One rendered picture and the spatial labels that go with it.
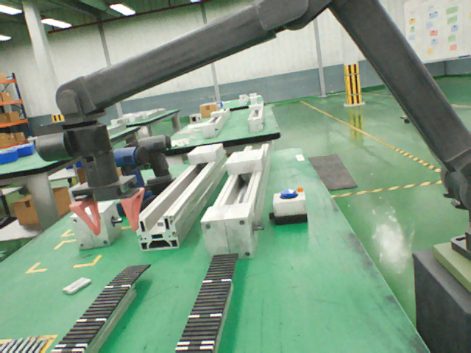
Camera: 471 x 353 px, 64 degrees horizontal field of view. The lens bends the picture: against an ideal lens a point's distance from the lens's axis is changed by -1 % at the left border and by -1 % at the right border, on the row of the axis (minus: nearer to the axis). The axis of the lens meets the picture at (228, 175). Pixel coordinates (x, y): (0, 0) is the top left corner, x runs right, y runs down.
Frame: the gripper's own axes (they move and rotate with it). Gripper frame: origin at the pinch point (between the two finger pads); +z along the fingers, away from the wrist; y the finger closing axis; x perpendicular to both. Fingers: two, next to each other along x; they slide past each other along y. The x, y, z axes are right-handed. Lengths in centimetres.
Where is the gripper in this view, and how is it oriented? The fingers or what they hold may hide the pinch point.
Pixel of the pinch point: (115, 228)
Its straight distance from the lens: 75.1
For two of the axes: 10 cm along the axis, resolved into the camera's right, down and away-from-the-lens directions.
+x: -1.5, 2.6, -9.5
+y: -9.7, 1.2, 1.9
